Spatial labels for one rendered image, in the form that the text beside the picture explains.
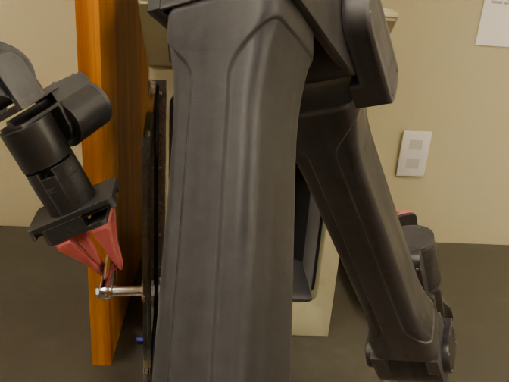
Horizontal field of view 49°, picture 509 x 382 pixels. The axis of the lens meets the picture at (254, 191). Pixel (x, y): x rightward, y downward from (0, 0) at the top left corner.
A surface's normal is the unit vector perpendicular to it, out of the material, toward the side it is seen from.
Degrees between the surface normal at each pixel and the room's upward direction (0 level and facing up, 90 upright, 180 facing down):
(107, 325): 90
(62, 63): 90
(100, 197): 25
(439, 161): 90
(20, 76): 62
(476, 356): 0
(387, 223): 74
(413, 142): 90
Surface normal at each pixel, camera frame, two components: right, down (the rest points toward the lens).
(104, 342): 0.05, 0.37
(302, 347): 0.07, -0.93
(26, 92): 0.77, -0.20
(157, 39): -0.01, 0.92
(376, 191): 0.87, -0.04
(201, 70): -0.46, -0.25
